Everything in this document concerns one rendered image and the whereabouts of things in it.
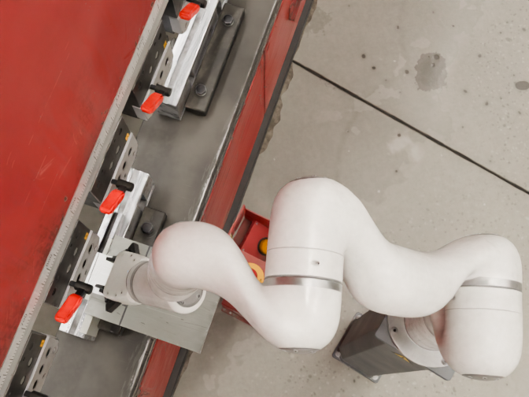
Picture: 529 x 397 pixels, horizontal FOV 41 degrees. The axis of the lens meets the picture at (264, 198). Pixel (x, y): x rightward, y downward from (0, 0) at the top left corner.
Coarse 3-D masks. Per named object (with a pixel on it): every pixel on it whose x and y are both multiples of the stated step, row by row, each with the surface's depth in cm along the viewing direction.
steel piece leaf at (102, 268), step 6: (102, 258) 153; (96, 264) 152; (102, 264) 152; (108, 264) 152; (96, 270) 152; (102, 270) 152; (108, 270) 152; (96, 276) 152; (102, 276) 152; (108, 276) 152; (90, 282) 151; (96, 282) 151; (102, 282) 151; (96, 288) 151; (102, 294) 151
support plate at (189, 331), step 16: (128, 240) 154; (112, 256) 153; (96, 304) 150; (208, 304) 150; (112, 320) 150; (128, 320) 150; (144, 320) 150; (160, 320) 150; (176, 320) 150; (192, 320) 150; (208, 320) 150; (160, 336) 149; (176, 336) 149; (192, 336) 149
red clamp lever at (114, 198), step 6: (114, 180) 130; (120, 180) 130; (126, 180) 131; (120, 186) 129; (126, 186) 130; (132, 186) 130; (114, 192) 127; (120, 192) 127; (108, 198) 125; (114, 198) 125; (120, 198) 127; (102, 204) 124; (108, 204) 124; (114, 204) 125; (102, 210) 123; (108, 210) 123
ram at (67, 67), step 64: (0, 0) 75; (64, 0) 89; (128, 0) 111; (0, 64) 79; (64, 64) 95; (128, 64) 120; (0, 128) 83; (64, 128) 102; (0, 192) 89; (64, 192) 110; (0, 256) 95; (0, 320) 102
